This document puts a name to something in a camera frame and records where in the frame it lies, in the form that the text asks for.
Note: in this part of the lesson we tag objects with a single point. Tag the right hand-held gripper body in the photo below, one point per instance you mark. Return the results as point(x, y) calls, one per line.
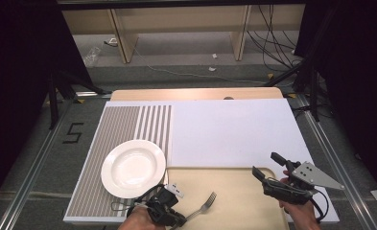
point(311, 177)

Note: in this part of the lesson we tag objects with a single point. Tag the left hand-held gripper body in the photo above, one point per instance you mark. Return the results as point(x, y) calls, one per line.
point(162, 204)

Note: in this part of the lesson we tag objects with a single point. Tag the silver fork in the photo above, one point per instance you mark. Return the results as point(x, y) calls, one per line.
point(203, 206)

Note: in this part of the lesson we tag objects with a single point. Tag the beige tray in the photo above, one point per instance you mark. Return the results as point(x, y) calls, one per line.
point(234, 201)

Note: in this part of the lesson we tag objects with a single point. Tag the person's left hand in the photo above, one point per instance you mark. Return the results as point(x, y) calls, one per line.
point(138, 220)

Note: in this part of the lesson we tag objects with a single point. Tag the person's right hand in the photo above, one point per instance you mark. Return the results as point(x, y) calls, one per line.
point(299, 217)

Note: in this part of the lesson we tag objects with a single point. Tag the white plate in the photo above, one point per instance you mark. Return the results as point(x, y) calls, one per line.
point(133, 168)

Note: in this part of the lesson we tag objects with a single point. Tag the white board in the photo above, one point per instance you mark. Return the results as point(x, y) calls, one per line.
point(234, 134)

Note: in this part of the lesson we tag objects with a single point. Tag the black metal stand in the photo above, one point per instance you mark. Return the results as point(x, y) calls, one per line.
point(53, 102)
point(314, 89)

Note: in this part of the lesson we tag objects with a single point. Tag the grey striped placemat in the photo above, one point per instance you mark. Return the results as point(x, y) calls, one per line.
point(119, 121)

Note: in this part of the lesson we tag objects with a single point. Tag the black curtain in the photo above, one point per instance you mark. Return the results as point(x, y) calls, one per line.
point(358, 80)
point(19, 80)

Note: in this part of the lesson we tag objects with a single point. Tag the wooden table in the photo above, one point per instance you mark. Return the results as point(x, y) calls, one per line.
point(183, 94)

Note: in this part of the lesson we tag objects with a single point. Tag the clear plastic wrapper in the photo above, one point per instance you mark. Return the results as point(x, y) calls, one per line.
point(91, 56)

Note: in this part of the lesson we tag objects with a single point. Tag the metal floor rail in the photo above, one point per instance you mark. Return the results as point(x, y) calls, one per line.
point(336, 166)
point(32, 172)

